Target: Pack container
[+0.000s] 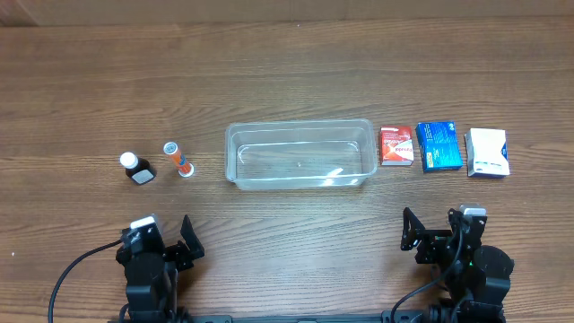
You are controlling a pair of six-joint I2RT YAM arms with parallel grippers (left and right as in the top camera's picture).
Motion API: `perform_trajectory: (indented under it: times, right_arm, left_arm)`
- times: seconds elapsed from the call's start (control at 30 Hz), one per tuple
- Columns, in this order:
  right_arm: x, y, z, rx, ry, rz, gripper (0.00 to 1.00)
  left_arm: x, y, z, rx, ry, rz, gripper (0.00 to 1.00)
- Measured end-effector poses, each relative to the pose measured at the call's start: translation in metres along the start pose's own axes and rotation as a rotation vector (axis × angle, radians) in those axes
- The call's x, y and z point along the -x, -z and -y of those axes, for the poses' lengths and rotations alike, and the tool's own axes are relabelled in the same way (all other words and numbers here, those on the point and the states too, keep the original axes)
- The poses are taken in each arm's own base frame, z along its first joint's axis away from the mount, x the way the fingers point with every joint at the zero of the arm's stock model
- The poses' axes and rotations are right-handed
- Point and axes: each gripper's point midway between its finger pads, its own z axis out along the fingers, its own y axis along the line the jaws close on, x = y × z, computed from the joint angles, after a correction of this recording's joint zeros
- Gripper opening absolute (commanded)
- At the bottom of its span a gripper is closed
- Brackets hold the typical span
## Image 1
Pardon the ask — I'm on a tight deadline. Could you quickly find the blue medicine box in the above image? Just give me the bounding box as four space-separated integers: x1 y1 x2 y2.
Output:
415 120 463 172

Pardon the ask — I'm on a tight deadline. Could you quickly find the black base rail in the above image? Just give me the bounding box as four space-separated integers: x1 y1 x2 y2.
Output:
178 310 431 323

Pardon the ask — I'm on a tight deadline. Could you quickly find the white medicine box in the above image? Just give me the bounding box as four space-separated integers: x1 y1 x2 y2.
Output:
465 128 510 178

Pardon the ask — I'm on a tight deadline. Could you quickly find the dark syrup bottle white cap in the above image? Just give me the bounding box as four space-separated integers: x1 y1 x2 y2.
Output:
119 152 156 185

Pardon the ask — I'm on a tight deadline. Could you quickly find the clear plastic container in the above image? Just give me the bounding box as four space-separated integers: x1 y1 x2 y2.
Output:
225 118 378 190

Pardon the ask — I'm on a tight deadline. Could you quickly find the left black cable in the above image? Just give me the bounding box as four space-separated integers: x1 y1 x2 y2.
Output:
48 240 125 323

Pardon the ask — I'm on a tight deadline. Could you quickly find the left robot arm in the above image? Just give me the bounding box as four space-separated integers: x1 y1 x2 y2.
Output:
116 215 204 323

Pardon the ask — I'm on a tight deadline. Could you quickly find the red medicine box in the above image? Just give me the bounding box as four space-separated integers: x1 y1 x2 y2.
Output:
380 126 414 166

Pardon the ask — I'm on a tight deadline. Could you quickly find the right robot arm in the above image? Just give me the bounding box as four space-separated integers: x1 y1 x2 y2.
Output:
389 205 515 323

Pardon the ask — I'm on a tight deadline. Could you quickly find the orange tablet tube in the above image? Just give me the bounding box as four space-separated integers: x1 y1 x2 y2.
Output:
163 142 195 178

